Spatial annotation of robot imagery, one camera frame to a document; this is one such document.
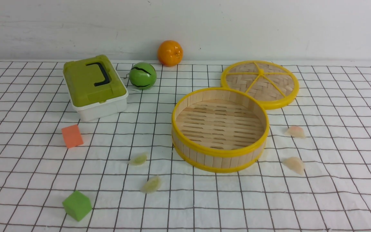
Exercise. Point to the bamboo steamer lid yellow rim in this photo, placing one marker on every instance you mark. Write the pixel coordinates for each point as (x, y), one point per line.
(272, 85)

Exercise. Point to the green watermelon toy ball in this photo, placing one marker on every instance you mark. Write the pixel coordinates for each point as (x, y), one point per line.
(142, 75)

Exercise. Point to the pink dumpling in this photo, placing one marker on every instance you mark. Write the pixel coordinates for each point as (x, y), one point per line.
(295, 132)
(295, 164)

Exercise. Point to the orange foam cube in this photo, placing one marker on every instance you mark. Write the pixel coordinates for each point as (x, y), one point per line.
(72, 136)

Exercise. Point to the green foam cube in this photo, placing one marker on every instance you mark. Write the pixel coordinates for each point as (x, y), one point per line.
(77, 205)

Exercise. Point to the white grid tablecloth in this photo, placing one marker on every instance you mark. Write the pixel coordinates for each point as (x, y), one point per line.
(38, 171)

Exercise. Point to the bamboo steamer tray yellow rim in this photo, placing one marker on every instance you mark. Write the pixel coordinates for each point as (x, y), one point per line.
(219, 130)

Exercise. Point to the green and white lunch box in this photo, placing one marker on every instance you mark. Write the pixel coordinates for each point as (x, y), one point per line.
(95, 88)

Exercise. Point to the orange toy fruit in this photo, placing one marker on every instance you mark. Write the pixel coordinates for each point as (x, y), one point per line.
(170, 53)

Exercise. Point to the green dumpling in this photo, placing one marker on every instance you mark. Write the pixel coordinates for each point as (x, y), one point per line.
(152, 185)
(140, 159)

